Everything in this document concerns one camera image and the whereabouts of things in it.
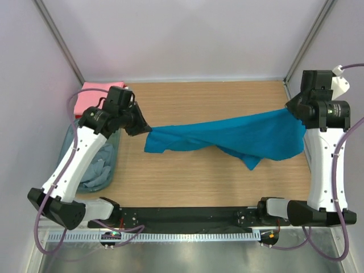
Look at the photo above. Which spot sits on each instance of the pink folded t shirt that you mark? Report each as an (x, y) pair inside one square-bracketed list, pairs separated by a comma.
[(91, 98)]

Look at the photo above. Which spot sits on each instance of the aluminium corner post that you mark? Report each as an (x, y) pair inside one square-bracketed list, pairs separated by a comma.
[(310, 37), (52, 27)]

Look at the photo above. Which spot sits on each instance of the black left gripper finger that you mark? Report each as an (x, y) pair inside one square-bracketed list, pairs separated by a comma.
[(138, 118), (134, 131)]

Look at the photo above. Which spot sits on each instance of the grey t shirt in basket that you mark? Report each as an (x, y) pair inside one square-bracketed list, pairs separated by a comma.
[(99, 169)]

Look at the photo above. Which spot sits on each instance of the blue t shirt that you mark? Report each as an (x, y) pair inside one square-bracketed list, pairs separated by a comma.
[(275, 135)]

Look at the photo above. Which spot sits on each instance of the aluminium frame rail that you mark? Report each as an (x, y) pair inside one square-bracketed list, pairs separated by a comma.
[(313, 219)]

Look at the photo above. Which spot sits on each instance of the white slotted cable duct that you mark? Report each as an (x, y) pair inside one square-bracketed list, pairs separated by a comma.
[(113, 236)]

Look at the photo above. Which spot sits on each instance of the right aluminium corner post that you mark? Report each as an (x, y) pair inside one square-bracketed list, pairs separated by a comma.
[(310, 37)]

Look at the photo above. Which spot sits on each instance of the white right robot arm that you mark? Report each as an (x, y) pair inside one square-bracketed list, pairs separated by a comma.
[(327, 122)]

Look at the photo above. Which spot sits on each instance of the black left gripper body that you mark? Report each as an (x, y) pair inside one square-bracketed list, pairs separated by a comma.
[(126, 115)]

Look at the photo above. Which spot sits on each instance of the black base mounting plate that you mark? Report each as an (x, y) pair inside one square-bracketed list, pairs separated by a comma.
[(198, 220)]

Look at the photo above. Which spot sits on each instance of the left aluminium corner post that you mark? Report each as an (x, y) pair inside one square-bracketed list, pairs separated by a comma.
[(52, 27)]

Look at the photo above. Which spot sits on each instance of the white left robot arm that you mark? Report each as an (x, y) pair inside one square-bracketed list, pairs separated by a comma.
[(55, 200)]

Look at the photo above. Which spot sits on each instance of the teal mesh laundry basket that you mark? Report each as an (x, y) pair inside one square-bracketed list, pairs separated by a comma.
[(114, 140)]

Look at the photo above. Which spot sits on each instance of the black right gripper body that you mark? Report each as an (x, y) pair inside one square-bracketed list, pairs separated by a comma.
[(302, 98)]

